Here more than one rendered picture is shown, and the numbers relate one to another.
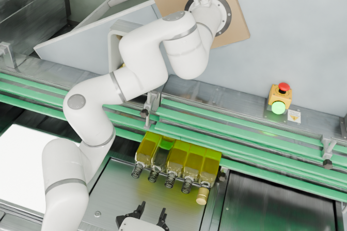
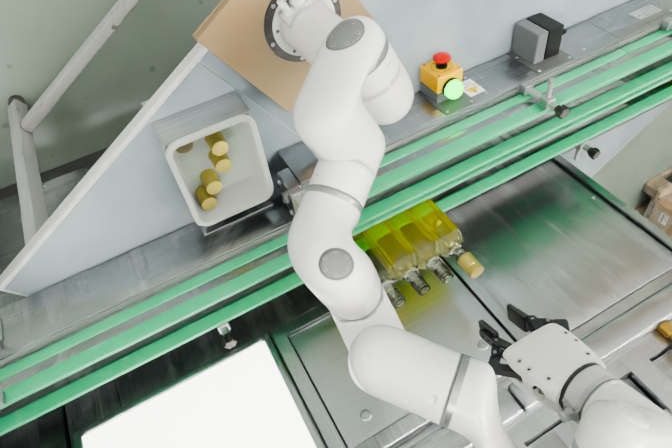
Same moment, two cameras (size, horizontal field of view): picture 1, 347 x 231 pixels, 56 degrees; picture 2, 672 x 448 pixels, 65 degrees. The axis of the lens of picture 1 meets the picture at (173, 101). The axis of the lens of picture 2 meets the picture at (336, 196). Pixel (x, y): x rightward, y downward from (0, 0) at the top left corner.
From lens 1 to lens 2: 0.47 m
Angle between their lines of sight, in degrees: 24
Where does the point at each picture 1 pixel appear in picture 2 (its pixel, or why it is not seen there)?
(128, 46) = (335, 123)
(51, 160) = (401, 370)
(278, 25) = not seen: outside the picture
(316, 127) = (503, 81)
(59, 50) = (58, 253)
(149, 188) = not seen: hidden behind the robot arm
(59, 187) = (466, 388)
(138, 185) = not seen: hidden behind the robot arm
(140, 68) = (362, 145)
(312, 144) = (519, 103)
